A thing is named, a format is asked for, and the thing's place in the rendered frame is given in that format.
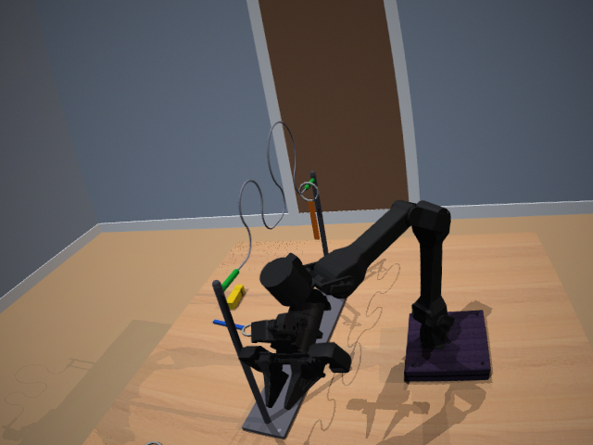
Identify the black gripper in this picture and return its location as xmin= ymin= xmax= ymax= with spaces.
xmin=238 ymin=312 xmax=352 ymax=410

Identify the grey loop with blue handle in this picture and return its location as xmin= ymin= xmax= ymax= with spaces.
xmin=213 ymin=320 xmax=251 ymax=336

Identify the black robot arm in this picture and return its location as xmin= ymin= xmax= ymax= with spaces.
xmin=251 ymin=200 xmax=455 ymax=350

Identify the orange rectangular handle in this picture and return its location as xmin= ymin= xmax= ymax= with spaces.
xmin=299 ymin=182 xmax=320 ymax=240

